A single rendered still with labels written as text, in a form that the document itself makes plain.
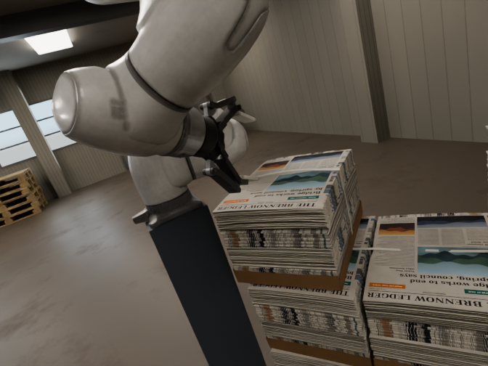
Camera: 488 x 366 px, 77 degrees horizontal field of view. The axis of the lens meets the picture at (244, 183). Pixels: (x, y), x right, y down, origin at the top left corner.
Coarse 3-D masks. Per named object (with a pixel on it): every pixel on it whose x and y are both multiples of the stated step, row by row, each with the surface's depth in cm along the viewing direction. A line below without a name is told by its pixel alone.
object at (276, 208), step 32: (256, 192) 80; (288, 192) 74; (320, 192) 69; (224, 224) 78; (256, 224) 73; (288, 224) 69; (320, 224) 66; (256, 256) 79; (288, 256) 74; (320, 256) 70
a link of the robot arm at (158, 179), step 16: (128, 160) 97; (144, 160) 93; (160, 160) 94; (176, 160) 96; (144, 176) 95; (160, 176) 95; (176, 176) 97; (144, 192) 97; (160, 192) 97; (176, 192) 99
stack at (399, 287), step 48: (384, 240) 85; (432, 240) 79; (480, 240) 74; (288, 288) 78; (384, 288) 69; (432, 288) 65; (480, 288) 61; (288, 336) 85; (336, 336) 77; (384, 336) 70; (432, 336) 65; (480, 336) 60
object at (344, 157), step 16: (272, 160) 104; (288, 160) 98; (304, 160) 94; (320, 160) 90; (336, 160) 85; (352, 160) 93; (352, 176) 91; (352, 192) 90; (352, 208) 90; (352, 224) 87
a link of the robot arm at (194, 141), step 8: (192, 112) 48; (184, 120) 46; (192, 120) 48; (200, 120) 49; (184, 128) 46; (192, 128) 47; (200, 128) 49; (184, 136) 46; (192, 136) 48; (200, 136) 49; (184, 144) 47; (192, 144) 49; (200, 144) 50; (176, 152) 48; (184, 152) 49; (192, 152) 50
